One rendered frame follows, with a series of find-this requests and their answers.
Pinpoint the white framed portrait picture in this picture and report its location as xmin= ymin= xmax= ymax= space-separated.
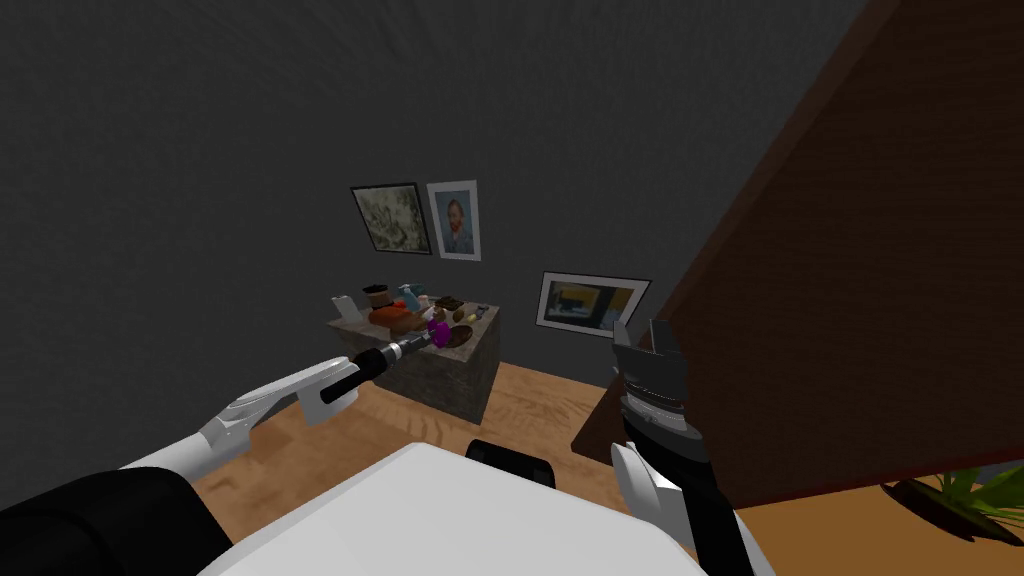
xmin=425 ymin=179 xmax=483 ymax=263

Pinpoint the dark framed landscape picture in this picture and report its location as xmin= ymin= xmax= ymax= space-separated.
xmin=349 ymin=183 xmax=434 ymax=257

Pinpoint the stone table with household things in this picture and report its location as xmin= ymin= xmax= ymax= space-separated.
xmin=326 ymin=281 xmax=504 ymax=427

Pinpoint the green potted plant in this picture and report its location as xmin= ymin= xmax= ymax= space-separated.
xmin=879 ymin=467 xmax=1024 ymax=547

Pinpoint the white framed yellow picture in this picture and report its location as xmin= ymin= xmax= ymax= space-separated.
xmin=534 ymin=271 xmax=653 ymax=340

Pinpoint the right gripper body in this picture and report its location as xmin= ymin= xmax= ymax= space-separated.
xmin=613 ymin=347 xmax=690 ymax=396

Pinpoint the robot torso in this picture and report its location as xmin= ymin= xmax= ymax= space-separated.
xmin=195 ymin=437 xmax=709 ymax=576

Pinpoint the brown wooden door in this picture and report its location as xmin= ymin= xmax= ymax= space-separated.
xmin=570 ymin=0 xmax=1024 ymax=510

